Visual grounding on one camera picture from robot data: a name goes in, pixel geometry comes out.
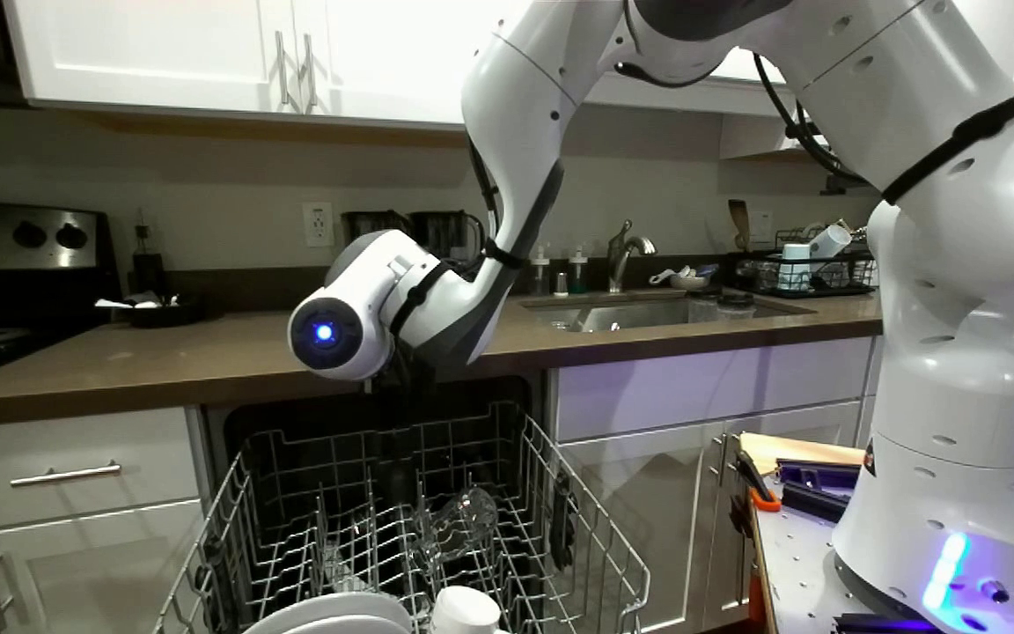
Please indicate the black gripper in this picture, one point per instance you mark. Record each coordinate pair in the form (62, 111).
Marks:
(408, 381)

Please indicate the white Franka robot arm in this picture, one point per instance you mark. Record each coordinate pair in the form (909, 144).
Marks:
(967, 353)

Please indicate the white round plate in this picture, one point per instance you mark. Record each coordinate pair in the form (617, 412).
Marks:
(332, 615)

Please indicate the clear drinking glass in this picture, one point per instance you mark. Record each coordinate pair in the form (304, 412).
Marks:
(460, 523)

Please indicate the white mug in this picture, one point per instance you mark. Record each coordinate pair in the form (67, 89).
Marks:
(462, 610)

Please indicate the steel kitchen sink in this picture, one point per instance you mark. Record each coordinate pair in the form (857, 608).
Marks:
(650, 312)

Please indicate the steel kitchen faucet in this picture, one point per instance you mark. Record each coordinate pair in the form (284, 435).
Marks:
(624, 251)

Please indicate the white sink base cabinet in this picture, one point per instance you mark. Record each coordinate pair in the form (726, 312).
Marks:
(671, 390)

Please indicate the black shallow dish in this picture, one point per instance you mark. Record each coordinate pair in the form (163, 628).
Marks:
(157, 312)

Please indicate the dark glass bottle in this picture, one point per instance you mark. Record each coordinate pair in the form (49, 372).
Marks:
(145, 260)

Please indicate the black orange bar clamp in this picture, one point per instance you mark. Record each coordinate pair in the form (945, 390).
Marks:
(758, 481)

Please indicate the white upper cabinets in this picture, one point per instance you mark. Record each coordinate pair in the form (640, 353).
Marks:
(238, 53)

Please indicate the white base cabinet door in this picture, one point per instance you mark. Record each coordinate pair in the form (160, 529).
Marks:
(86, 575)

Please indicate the wooden board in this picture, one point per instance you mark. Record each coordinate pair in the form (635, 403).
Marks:
(799, 450)

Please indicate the black steel kitchen stove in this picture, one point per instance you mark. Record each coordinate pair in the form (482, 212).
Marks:
(16, 285)

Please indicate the black dish drying rack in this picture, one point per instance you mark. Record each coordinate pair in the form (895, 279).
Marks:
(809, 271)

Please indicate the black purple tool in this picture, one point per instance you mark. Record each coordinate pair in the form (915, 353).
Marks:
(818, 487)

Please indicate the metal robot mounting table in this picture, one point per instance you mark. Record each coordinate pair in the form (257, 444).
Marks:
(799, 564)

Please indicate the white wall outlet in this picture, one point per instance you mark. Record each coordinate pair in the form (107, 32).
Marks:
(317, 221)

